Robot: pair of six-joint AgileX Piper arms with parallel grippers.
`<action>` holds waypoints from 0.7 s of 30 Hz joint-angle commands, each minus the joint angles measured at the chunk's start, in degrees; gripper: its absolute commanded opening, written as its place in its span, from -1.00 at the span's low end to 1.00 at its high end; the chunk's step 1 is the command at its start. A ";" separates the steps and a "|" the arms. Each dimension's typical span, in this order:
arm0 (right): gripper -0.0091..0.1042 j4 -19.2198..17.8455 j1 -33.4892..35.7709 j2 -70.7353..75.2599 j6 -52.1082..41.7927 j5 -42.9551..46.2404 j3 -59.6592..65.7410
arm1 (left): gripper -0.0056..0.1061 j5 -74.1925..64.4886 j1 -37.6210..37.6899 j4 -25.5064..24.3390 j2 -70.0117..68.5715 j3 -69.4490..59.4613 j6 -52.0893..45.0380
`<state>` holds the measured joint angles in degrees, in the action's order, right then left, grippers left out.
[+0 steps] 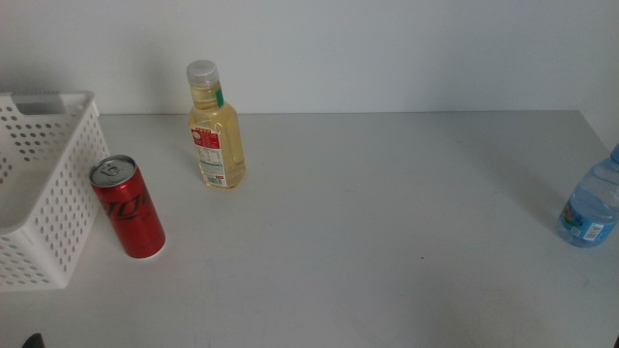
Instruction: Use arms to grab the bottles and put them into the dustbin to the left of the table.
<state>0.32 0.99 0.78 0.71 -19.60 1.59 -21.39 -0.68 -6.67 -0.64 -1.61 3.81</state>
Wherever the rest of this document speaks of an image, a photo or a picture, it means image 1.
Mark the yellow tea bottle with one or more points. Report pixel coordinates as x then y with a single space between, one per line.
227 145

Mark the red cola can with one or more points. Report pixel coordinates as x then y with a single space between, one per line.
130 212

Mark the clear blue-capped water bottle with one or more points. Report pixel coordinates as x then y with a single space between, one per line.
592 203

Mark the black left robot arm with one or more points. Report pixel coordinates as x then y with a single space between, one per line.
33 342

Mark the white perforated plastic basket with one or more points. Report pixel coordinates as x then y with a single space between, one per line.
72 159

